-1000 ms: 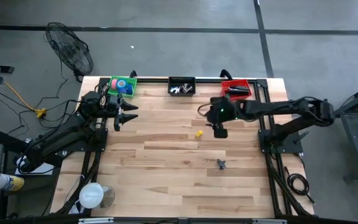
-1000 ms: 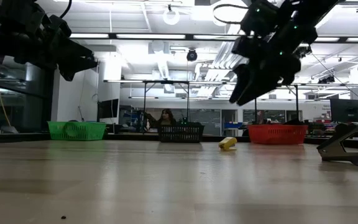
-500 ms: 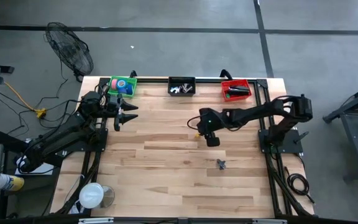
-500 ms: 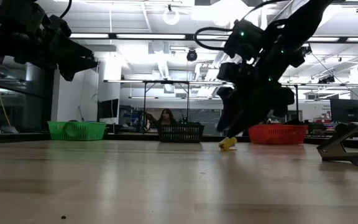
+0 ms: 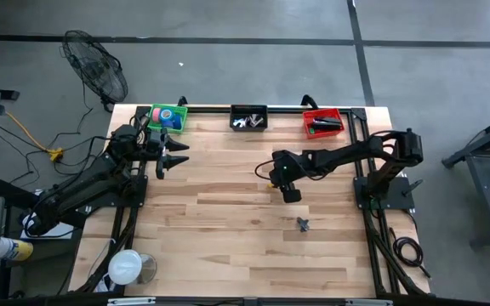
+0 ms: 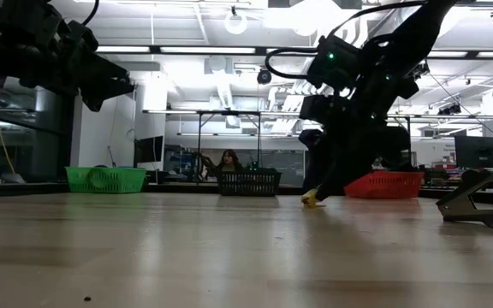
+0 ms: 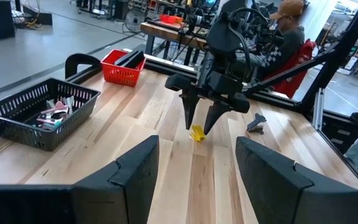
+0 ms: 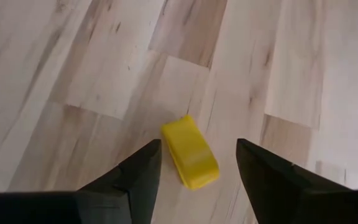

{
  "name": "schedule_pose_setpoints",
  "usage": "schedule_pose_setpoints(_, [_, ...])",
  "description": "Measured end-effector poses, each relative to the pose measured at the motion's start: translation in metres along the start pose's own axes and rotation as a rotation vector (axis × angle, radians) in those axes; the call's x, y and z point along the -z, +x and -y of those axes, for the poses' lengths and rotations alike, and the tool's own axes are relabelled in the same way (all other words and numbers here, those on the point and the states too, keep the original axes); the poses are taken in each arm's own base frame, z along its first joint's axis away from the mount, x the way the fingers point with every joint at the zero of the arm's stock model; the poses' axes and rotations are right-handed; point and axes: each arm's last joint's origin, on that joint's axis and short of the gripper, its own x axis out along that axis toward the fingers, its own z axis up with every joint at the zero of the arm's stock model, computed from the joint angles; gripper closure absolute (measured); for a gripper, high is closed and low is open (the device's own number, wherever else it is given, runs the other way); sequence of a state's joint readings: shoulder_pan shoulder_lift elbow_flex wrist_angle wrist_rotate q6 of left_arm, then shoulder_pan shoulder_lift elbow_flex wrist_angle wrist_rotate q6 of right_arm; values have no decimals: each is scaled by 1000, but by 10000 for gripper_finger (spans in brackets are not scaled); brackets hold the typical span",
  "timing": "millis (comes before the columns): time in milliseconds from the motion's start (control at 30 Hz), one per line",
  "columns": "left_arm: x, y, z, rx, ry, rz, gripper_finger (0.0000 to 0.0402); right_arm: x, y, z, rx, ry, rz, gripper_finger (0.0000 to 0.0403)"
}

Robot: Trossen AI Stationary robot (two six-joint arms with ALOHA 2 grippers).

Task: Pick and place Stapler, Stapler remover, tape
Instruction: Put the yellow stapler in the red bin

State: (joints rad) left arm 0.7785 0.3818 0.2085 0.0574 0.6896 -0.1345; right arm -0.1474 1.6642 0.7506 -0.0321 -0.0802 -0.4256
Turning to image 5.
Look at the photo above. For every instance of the red plastic basket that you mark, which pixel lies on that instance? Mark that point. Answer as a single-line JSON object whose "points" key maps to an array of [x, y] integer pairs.
{"points": [[334, 134]]}

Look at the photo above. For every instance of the light blue staple remover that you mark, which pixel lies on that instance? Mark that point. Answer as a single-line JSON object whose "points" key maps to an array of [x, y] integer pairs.
{"points": [[239, 123]]}

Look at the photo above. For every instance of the clear jar with white lid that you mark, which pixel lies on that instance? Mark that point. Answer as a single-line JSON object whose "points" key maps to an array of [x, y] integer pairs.
{"points": [[124, 267]]}

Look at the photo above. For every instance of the grey metal table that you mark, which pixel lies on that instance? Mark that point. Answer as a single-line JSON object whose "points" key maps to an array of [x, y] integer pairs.
{"points": [[486, 191]]}

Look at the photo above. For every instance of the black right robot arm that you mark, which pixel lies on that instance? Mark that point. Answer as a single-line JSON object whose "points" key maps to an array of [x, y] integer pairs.
{"points": [[347, 155]]}

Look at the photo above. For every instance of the large black stapler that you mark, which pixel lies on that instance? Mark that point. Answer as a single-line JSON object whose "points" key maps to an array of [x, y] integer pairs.
{"points": [[328, 124]]}

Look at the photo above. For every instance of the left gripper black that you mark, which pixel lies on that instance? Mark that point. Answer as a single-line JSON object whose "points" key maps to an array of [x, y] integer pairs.
{"points": [[156, 149]]}

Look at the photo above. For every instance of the black plastic basket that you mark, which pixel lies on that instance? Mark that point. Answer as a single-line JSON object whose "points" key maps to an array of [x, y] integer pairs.
{"points": [[236, 114]]}

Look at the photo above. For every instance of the green plastic basket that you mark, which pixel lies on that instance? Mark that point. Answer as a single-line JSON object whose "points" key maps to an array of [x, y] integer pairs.
{"points": [[155, 126]]}

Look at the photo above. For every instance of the silver metal bracket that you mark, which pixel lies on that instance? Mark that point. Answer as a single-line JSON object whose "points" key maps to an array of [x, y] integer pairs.
{"points": [[368, 302], [131, 301]]}

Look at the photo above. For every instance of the dark blue tape roll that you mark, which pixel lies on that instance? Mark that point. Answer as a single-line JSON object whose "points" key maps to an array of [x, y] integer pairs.
{"points": [[179, 123]]}

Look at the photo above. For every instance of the pink tape roll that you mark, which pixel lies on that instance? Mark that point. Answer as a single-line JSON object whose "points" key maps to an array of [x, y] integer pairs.
{"points": [[156, 115]]}

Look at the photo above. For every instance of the black aluminium table frame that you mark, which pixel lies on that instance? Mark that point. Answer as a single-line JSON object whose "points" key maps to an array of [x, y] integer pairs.
{"points": [[211, 109]]}

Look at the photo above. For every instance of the black diagonal support bar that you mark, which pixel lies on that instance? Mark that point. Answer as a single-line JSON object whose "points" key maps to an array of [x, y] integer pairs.
{"points": [[7, 189]]}

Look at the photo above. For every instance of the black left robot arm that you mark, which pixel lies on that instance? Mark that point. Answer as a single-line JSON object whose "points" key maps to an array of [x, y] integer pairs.
{"points": [[83, 187]]}

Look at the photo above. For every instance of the teal tape roll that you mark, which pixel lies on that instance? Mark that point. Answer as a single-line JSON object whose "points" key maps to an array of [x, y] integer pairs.
{"points": [[161, 115]]}

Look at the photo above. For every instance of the black floor fan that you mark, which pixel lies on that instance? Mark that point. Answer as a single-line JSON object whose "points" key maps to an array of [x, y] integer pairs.
{"points": [[96, 68]]}

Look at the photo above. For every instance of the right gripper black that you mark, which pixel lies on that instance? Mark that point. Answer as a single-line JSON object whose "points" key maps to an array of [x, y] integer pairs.
{"points": [[291, 196]]}

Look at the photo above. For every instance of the dark grey staple remover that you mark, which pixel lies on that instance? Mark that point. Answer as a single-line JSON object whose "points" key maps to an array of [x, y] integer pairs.
{"points": [[303, 224]]}

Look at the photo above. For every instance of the yellow and white spray can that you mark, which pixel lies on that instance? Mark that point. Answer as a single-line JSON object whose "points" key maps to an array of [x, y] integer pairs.
{"points": [[19, 251]]}

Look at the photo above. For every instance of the yellow mini stapler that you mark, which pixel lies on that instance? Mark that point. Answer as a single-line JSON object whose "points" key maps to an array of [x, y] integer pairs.
{"points": [[270, 185]]}

